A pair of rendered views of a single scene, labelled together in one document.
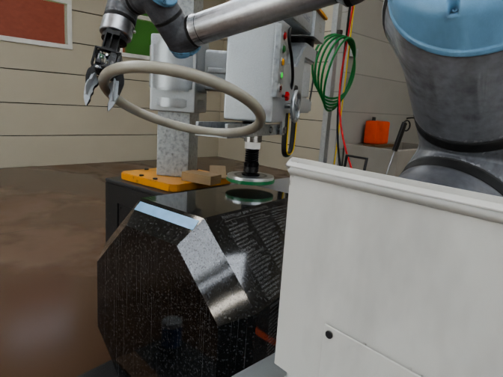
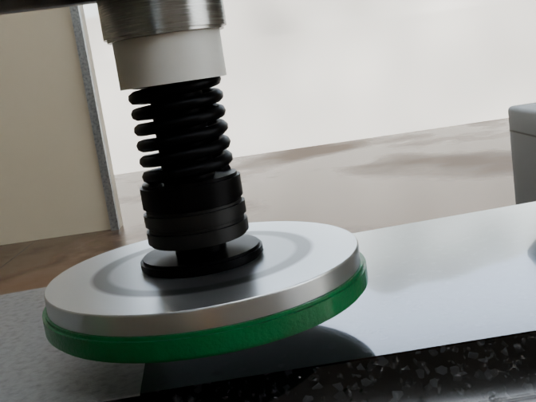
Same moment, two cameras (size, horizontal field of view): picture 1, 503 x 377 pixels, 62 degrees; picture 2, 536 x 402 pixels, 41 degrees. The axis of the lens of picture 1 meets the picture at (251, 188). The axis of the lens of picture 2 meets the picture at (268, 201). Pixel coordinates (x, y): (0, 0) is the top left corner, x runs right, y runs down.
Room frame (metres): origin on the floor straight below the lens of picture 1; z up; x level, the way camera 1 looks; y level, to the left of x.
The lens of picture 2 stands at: (2.19, 0.39, 1.03)
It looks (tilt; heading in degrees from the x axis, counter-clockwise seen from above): 10 degrees down; 226
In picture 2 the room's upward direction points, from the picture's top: 8 degrees counter-clockwise
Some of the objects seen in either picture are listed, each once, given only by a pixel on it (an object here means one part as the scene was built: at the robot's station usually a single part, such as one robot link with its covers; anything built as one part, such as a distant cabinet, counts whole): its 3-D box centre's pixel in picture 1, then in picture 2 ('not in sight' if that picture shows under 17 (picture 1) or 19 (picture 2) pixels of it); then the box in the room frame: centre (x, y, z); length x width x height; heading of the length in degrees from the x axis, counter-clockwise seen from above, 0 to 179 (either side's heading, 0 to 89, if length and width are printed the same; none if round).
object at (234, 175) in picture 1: (250, 176); (204, 268); (1.89, 0.01, 0.90); 0.21 x 0.21 x 0.01
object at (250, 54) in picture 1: (262, 76); not in sight; (1.97, -0.02, 1.35); 0.36 x 0.22 x 0.45; 162
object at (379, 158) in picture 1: (394, 182); not in sight; (4.83, -1.65, 0.43); 1.30 x 0.62 x 0.86; 136
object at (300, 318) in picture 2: (250, 176); (205, 273); (1.89, 0.01, 0.90); 0.22 x 0.22 x 0.04
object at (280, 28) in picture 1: (278, 61); not in sight; (1.79, -0.08, 1.40); 0.08 x 0.03 x 0.28; 162
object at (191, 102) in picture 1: (180, 75); not in sight; (2.50, 0.45, 1.36); 0.35 x 0.35 x 0.41
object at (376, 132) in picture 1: (379, 132); not in sight; (4.89, -1.41, 1.00); 0.50 x 0.22 x 0.33; 136
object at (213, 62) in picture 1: (215, 71); not in sight; (2.50, 0.25, 1.39); 0.74 x 0.34 x 0.25; 92
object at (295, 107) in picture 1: (288, 105); not in sight; (1.97, -0.14, 1.22); 0.15 x 0.10 x 0.15; 162
